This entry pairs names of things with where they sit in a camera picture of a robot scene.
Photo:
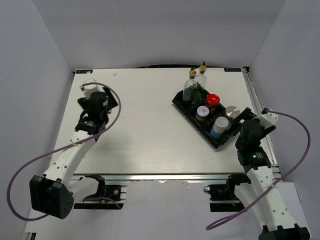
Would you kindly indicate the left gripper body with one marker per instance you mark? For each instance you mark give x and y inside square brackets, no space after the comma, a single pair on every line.
[111,104]

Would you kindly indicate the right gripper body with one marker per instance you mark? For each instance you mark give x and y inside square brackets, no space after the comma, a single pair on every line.
[246,114]

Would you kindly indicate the blue-label white shaker bottle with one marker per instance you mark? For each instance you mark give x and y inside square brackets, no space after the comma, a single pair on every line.
[219,127]

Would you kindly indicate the silver-capped white shaker bottle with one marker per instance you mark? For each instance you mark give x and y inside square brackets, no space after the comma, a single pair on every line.
[231,112]

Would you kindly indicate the silver-lid small jar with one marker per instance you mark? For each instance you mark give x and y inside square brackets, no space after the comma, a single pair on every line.
[202,113]

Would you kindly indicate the red-capped brown sauce jar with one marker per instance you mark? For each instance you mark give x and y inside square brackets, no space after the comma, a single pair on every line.
[212,101]

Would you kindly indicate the clear glass oil bottle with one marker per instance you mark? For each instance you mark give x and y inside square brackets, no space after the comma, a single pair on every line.
[189,86]

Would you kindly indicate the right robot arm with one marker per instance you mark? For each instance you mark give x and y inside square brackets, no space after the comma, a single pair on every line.
[257,189]

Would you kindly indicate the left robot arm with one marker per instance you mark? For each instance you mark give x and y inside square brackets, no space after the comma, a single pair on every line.
[52,193]

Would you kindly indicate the black condiment tray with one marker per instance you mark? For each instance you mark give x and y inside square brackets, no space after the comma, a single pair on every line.
[205,124]

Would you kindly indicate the black logo sticker left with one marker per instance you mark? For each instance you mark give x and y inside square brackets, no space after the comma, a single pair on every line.
[84,71]

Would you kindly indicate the black logo sticker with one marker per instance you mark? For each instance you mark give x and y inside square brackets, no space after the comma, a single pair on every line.
[232,70]
[84,71]

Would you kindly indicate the black logo sticker right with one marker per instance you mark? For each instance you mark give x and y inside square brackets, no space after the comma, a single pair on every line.
[232,70]

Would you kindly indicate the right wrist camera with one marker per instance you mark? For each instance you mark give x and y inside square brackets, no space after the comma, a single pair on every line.
[267,119]

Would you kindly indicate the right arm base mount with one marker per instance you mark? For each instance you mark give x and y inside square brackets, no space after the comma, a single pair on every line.
[222,198]

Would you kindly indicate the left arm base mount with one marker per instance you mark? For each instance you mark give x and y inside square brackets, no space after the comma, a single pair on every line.
[107,196]

